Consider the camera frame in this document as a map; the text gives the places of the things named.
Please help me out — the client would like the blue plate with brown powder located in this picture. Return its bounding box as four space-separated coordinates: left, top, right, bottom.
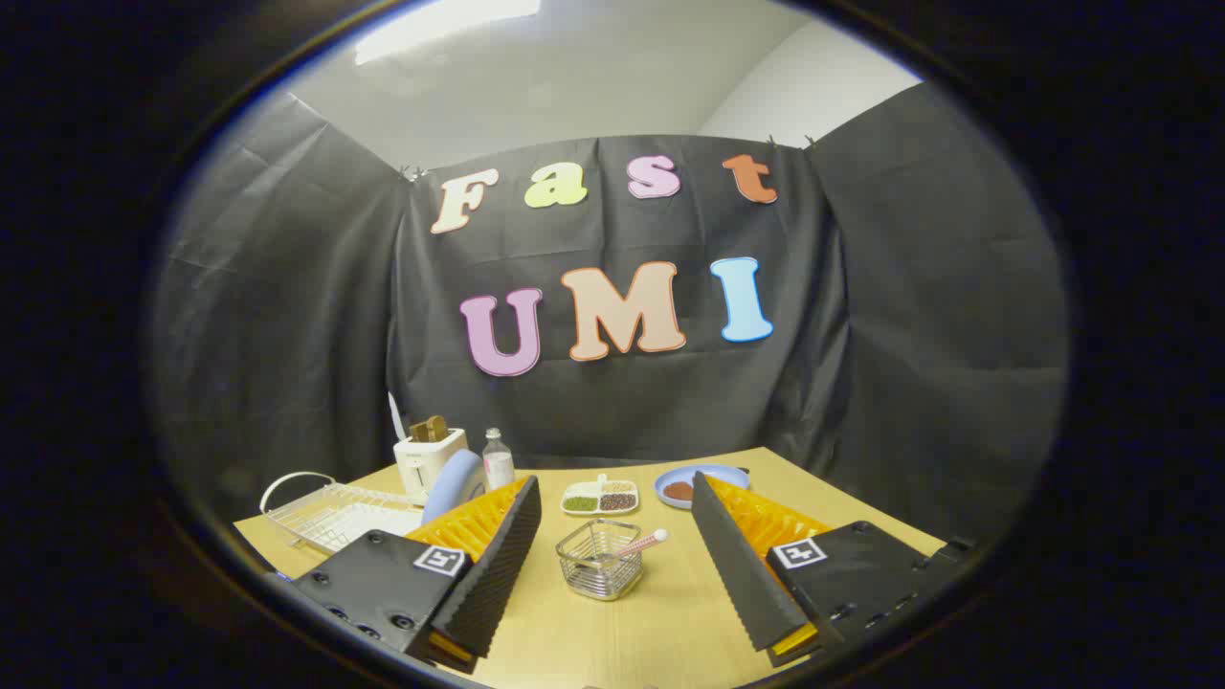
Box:
655 464 752 510

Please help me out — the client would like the white divided dish with beans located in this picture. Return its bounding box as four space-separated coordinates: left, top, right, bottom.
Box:
560 474 640 517

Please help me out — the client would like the white toaster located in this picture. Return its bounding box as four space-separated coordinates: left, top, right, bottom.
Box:
393 428 470 498

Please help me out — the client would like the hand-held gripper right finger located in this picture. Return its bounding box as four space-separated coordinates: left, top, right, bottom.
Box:
691 471 977 668

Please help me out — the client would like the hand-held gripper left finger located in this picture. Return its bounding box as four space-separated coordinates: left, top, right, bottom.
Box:
292 476 543 674

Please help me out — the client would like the light blue plate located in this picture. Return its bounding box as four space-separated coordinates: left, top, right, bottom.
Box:
422 450 487 525

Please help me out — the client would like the black backdrop cloth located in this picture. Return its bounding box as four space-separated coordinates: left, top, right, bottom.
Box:
148 81 1071 556

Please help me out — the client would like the white wire dish rack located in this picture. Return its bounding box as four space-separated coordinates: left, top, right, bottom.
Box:
259 472 429 556

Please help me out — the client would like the metal wire basket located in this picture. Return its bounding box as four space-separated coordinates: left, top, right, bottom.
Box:
556 519 644 602

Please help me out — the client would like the clear bottle with label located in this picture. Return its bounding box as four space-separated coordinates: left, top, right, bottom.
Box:
482 428 517 491

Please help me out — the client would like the pink handled spoon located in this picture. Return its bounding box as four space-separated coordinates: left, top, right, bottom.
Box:
612 529 669 561

